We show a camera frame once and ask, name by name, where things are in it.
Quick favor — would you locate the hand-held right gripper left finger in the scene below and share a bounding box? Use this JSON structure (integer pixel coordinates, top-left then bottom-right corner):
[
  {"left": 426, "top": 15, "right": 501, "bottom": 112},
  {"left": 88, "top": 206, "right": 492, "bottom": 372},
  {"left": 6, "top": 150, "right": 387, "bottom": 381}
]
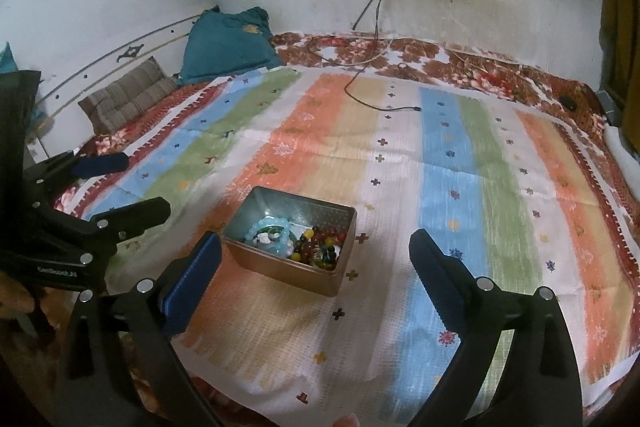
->
[{"left": 52, "top": 231, "right": 226, "bottom": 427}]

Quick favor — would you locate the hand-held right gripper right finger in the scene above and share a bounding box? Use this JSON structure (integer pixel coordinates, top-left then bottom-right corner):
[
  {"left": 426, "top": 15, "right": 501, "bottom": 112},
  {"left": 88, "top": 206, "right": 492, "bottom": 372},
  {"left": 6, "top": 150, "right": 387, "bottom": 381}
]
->
[{"left": 400, "top": 229, "right": 583, "bottom": 427}]

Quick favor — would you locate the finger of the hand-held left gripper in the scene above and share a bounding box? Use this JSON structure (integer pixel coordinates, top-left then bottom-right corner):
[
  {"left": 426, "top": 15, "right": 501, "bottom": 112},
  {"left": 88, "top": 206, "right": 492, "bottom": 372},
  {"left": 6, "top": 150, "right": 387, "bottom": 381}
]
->
[
  {"left": 22, "top": 149, "right": 131, "bottom": 202},
  {"left": 82, "top": 196, "right": 172, "bottom": 258}
]

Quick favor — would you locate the metal tin box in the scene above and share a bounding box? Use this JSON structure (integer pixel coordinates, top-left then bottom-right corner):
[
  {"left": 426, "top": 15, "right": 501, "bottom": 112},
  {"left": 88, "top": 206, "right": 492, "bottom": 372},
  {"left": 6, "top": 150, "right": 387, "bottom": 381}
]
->
[{"left": 221, "top": 186, "right": 357, "bottom": 298}]

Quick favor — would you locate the light blue bead bracelet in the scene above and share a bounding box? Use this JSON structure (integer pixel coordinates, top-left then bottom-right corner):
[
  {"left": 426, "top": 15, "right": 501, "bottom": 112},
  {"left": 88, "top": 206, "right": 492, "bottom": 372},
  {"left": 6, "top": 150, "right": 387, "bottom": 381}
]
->
[{"left": 243, "top": 216, "right": 294, "bottom": 256}]

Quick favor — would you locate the yellow and dark bead bracelet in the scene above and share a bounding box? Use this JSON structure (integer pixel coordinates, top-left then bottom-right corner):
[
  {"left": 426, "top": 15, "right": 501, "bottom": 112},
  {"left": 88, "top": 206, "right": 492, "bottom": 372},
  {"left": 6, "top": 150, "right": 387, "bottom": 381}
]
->
[{"left": 289, "top": 229, "right": 342, "bottom": 269}]

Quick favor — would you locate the grey striped pillow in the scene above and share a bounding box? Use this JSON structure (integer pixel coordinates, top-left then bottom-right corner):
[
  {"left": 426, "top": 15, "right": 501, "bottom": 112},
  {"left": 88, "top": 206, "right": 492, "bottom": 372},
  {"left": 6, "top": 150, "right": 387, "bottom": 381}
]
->
[{"left": 78, "top": 56, "right": 179, "bottom": 136}]

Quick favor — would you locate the striped colourful blanket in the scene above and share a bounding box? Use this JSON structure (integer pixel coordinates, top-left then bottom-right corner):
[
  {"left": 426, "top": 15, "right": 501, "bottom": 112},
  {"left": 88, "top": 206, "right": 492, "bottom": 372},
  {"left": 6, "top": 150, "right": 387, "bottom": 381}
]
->
[{"left": 55, "top": 67, "right": 640, "bottom": 413}]

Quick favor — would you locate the metal bed headboard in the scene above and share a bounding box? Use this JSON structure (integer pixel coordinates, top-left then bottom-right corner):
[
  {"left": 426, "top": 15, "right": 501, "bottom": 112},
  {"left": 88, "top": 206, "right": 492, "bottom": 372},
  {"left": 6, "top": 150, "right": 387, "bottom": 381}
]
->
[{"left": 32, "top": 14, "right": 206, "bottom": 118}]

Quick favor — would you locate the teal pillow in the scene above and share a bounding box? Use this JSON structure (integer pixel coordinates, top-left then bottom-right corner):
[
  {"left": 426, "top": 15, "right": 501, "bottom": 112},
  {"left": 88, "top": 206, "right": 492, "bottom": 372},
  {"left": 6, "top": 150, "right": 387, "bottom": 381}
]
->
[{"left": 178, "top": 6, "right": 287, "bottom": 86}]

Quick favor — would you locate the white cloth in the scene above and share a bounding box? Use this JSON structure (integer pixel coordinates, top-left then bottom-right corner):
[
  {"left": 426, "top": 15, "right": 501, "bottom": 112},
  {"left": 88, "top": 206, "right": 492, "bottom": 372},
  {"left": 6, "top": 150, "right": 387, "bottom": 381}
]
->
[{"left": 602, "top": 122, "right": 640, "bottom": 192}]

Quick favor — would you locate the dark yellow curtain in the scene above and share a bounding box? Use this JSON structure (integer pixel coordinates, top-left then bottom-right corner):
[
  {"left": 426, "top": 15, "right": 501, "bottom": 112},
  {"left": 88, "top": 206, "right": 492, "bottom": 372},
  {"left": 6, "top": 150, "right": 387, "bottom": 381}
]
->
[{"left": 597, "top": 0, "right": 640, "bottom": 108}]

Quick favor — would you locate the black cable with plug end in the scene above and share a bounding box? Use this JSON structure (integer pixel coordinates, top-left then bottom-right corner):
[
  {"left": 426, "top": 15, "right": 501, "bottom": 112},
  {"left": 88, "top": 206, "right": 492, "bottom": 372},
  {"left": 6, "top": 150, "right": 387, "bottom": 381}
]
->
[{"left": 344, "top": 0, "right": 422, "bottom": 112}]

